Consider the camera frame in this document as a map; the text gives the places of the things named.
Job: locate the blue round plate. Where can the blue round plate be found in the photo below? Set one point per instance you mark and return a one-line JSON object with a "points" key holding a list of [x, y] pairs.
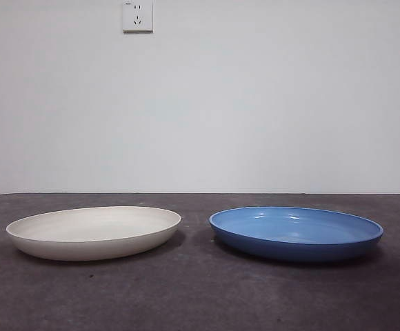
{"points": [[289, 227]]}

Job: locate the white round plate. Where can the white round plate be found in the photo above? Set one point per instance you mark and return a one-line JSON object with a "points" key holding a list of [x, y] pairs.
{"points": [[93, 243]]}

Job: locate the white wall socket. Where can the white wall socket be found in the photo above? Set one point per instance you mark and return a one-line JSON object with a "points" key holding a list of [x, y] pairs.
{"points": [[138, 17]]}

